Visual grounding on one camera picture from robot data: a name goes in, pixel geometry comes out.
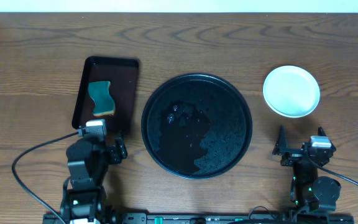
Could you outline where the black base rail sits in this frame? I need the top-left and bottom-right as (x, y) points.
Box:
(42, 212), (356, 224)

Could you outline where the green yellow sponge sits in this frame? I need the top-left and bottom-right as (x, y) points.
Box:
(88, 81), (116, 116)

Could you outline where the round black serving tray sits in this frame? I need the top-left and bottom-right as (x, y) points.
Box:
(141, 73), (252, 179)

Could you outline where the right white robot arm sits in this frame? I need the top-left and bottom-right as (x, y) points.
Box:
(272, 126), (341, 223)

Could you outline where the left black cable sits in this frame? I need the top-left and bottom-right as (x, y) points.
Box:
(11, 131), (80, 224)

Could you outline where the light blue plate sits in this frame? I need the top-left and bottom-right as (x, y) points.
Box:
(262, 65), (321, 118)

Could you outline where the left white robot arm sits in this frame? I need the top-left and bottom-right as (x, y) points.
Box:
(60, 132), (127, 223)

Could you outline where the dark rectangular tray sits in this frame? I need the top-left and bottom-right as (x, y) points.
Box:
(71, 56), (140, 133)

